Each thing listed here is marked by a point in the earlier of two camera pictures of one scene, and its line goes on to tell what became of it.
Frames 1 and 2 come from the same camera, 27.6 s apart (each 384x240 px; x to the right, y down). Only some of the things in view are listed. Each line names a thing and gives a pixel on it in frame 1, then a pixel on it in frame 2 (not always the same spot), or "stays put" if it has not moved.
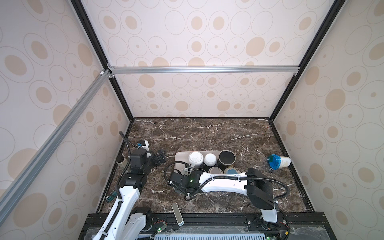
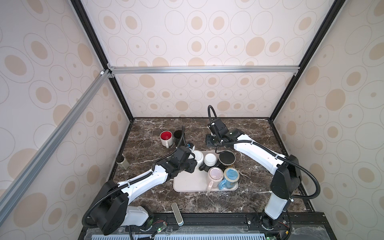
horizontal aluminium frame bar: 293,69 stays put
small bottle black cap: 121,161 stays put
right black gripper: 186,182 -> 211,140
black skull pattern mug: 226,158 stays put
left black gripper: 158,161 -> 192,165
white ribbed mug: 196,159 stays put
